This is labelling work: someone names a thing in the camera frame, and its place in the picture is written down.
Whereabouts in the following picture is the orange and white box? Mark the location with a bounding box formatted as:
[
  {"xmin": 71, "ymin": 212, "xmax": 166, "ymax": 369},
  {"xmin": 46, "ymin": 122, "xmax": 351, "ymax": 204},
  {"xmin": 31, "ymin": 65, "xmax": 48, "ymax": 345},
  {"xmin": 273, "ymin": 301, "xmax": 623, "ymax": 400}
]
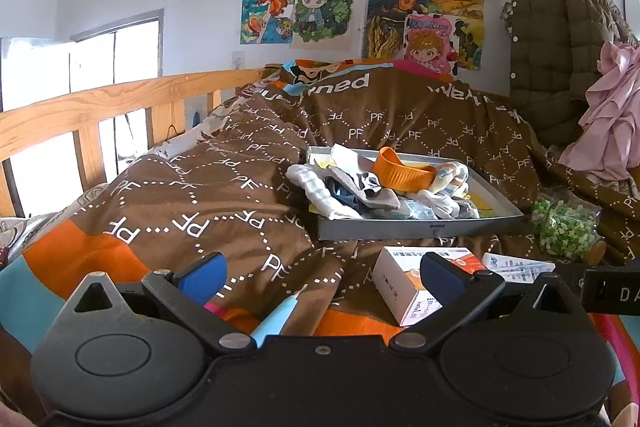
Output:
[{"xmin": 372, "ymin": 247, "xmax": 488, "ymax": 327}]

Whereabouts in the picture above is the bag of green pieces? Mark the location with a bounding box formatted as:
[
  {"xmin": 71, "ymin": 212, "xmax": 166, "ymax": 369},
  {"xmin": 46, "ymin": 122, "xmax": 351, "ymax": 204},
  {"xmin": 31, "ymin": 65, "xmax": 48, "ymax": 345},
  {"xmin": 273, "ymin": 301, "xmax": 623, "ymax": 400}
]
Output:
[{"xmin": 530, "ymin": 199, "xmax": 608, "ymax": 265}]

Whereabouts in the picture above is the brown quilted jacket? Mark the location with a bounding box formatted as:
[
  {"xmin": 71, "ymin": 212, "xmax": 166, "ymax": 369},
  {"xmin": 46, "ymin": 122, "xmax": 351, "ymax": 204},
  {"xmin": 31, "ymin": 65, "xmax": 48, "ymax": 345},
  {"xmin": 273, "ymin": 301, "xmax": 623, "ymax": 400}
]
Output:
[{"xmin": 502, "ymin": 0, "xmax": 640, "ymax": 145}]

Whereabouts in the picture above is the white paper packet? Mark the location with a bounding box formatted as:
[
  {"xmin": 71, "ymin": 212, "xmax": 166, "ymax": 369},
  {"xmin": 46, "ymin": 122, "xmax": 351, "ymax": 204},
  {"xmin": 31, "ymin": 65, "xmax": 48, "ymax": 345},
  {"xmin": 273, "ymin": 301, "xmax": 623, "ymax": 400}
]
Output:
[{"xmin": 482, "ymin": 252, "xmax": 556, "ymax": 283}]

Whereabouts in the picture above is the grey metal tray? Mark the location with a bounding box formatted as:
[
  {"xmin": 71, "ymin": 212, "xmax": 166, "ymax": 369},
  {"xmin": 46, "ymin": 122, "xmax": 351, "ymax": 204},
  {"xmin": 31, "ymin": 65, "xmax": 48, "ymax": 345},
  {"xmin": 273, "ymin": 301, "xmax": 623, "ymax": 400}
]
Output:
[{"xmin": 305, "ymin": 145, "xmax": 525, "ymax": 242}]

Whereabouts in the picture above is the frog drawing sheet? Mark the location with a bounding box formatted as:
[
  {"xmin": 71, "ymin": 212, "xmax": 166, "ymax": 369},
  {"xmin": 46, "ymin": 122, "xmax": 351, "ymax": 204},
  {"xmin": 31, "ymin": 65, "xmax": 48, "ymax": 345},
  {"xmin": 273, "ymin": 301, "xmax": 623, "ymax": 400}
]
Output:
[{"xmin": 467, "ymin": 189, "xmax": 502, "ymax": 214}]

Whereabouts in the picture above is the navy and light-blue underwear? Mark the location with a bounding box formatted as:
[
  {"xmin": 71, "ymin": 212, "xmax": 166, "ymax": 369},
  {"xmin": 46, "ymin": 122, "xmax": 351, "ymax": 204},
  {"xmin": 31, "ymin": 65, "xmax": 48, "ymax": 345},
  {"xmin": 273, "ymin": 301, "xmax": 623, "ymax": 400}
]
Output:
[{"xmin": 325, "ymin": 179, "xmax": 368, "ymax": 210}]

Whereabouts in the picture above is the pastel striped cloth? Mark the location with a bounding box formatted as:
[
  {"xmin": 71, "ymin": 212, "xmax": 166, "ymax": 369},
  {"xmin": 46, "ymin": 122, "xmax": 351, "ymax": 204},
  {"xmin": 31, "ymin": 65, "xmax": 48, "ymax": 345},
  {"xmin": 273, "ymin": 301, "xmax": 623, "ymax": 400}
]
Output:
[{"xmin": 430, "ymin": 162, "xmax": 471, "ymax": 198}]

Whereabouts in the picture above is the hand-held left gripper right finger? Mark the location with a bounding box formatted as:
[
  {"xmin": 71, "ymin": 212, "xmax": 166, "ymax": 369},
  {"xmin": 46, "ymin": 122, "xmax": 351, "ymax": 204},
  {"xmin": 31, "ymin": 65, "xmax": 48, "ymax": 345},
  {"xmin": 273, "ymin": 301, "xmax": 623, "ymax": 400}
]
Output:
[{"xmin": 389, "ymin": 252, "xmax": 586, "ymax": 353}]

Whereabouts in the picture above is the white ribbed gauze towel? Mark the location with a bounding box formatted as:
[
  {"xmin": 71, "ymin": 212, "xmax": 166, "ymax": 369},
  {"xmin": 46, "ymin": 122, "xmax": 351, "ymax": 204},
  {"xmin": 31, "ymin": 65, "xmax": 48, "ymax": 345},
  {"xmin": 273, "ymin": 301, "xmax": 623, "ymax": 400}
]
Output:
[{"xmin": 287, "ymin": 164, "xmax": 361, "ymax": 215}]

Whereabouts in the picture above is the window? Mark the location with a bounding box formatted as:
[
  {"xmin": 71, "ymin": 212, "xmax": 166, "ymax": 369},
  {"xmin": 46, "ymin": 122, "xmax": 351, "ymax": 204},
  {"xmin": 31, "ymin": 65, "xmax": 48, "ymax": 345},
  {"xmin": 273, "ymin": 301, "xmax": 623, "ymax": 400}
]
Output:
[{"xmin": 0, "ymin": 9, "xmax": 166, "ymax": 212}]

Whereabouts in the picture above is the orange headband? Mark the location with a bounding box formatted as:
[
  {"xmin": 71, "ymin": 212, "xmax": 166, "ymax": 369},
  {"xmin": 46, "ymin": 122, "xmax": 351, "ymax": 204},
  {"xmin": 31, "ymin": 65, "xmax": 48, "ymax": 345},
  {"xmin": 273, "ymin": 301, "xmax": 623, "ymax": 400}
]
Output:
[{"xmin": 374, "ymin": 147, "xmax": 437, "ymax": 192}]

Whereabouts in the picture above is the wooden slatted bed rail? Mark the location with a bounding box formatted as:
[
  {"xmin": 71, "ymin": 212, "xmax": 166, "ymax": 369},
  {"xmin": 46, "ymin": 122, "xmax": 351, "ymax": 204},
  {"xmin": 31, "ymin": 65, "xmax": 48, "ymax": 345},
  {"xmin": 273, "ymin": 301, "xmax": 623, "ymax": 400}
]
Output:
[{"xmin": 0, "ymin": 67, "xmax": 281, "ymax": 218}]

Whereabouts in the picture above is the dark swirly wall poster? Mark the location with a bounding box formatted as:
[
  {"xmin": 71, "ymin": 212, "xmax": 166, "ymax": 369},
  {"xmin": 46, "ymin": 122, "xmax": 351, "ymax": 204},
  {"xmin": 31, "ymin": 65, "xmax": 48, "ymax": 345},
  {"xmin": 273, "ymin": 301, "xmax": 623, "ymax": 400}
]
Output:
[{"xmin": 364, "ymin": 0, "xmax": 432, "ymax": 60}]

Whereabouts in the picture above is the yellow-orange painting wall poster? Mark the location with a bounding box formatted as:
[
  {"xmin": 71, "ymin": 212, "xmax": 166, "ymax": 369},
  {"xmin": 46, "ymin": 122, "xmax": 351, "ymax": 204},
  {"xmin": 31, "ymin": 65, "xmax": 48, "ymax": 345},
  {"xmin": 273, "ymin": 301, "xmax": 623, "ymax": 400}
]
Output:
[{"xmin": 427, "ymin": 0, "xmax": 486, "ymax": 70}]

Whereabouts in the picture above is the grey drawstring pouch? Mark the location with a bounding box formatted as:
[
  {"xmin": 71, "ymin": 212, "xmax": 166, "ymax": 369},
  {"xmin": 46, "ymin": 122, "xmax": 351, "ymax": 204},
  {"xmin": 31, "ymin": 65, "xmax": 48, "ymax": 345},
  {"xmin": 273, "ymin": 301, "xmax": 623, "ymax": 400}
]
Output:
[{"xmin": 327, "ymin": 169, "xmax": 402, "ymax": 212}]

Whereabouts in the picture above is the pink cartoon boy wall poster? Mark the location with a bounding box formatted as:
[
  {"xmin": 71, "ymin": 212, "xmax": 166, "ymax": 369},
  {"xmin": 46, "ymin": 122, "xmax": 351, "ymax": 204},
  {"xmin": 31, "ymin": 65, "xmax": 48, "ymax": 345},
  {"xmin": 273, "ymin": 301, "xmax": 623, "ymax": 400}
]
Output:
[{"xmin": 402, "ymin": 12, "xmax": 460, "ymax": 75}]

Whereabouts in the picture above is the pink cloth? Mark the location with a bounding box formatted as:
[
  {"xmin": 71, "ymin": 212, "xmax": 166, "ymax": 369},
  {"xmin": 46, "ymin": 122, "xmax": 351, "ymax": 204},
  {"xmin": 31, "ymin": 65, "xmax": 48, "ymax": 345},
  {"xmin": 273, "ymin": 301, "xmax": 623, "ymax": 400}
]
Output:
[{"xmin": 557, "ymin": 42, "xmax": 640, "ymax": 182}]

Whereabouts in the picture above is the mermaid wall poster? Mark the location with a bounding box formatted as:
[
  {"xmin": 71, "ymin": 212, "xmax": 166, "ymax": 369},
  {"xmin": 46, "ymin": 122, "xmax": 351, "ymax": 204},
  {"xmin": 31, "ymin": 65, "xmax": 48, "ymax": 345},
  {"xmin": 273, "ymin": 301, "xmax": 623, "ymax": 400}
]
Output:
[{"xmin": 240, "ymin": 0, "xmax": 300, "ymax": 45}]

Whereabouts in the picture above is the brown printed blanket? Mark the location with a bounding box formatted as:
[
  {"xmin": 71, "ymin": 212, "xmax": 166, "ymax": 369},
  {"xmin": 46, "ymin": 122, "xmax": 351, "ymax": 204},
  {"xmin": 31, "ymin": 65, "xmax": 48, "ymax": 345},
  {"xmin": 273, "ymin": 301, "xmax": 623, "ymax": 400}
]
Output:
[{"xmin": 0, "ymin": 59, "xmax": 640, "ymax": 403}]

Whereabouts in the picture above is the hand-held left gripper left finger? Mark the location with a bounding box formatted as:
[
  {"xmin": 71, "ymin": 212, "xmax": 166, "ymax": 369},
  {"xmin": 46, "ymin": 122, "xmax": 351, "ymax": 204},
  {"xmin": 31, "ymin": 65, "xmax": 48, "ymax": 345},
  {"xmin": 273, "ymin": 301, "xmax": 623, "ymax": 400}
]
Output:
[{"xmin": 60, "ymin": 252, "xmax": 253, "ymax": 354}]

